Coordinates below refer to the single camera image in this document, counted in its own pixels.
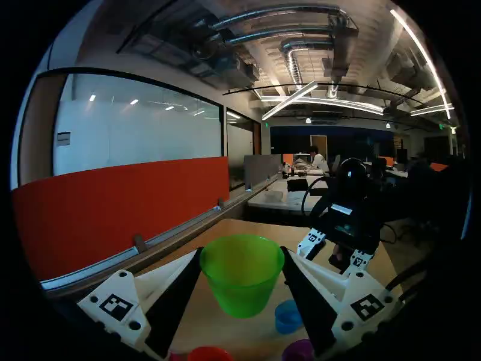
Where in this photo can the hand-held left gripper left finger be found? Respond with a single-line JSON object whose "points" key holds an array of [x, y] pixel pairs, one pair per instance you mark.
{"points": [[124, 285]]}

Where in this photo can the purple plastic cup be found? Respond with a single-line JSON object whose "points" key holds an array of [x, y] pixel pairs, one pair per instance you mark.
{"points": [[298, 350]]}

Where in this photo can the green plastic cup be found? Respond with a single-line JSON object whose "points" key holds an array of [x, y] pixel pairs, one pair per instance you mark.
{"points": [[240, 278]]}

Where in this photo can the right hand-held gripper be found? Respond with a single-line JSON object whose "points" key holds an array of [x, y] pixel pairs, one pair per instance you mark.
{"points": [[351, 195]]}

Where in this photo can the red plastic cup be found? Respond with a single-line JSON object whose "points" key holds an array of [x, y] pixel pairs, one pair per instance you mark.
{"points": [[208, 354]]}

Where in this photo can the grey desk screen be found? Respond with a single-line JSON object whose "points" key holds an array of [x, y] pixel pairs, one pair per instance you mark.
{"points": [[262, 169]]}

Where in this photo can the blue plastic cup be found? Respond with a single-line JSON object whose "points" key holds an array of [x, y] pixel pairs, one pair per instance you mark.
{"points": [[286, 317]]}

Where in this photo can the red desk screen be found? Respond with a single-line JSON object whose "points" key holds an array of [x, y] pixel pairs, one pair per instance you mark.
{"points": [[112, 210]]}

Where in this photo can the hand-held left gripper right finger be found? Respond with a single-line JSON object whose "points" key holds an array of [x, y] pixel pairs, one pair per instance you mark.
{"points": [[349, 297]]}

